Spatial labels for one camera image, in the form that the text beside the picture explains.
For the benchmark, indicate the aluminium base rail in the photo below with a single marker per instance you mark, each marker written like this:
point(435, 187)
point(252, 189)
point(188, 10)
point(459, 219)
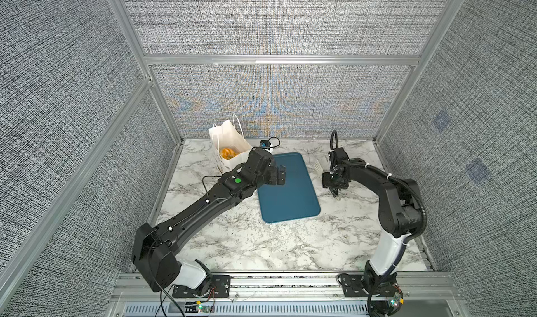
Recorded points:
point(286, 294)

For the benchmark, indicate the teal serving tray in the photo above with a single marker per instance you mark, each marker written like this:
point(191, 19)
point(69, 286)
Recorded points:
point(296, 199)

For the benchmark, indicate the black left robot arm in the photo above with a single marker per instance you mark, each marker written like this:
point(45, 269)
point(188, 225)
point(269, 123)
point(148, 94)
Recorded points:
point(156, 247)

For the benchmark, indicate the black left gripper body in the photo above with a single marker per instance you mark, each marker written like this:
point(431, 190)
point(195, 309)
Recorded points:
point(273, 179)

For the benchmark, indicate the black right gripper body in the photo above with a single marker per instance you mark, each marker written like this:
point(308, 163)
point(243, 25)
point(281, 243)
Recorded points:
point(331, 180)

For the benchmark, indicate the white paper bag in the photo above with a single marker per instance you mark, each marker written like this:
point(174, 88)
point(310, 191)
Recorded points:
point(229, 134)

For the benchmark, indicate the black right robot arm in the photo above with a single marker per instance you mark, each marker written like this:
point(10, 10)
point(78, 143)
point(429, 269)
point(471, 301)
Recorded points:
point(401, 214)

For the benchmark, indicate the round golden bun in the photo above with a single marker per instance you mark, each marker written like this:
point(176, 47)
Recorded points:
point(228, 153)

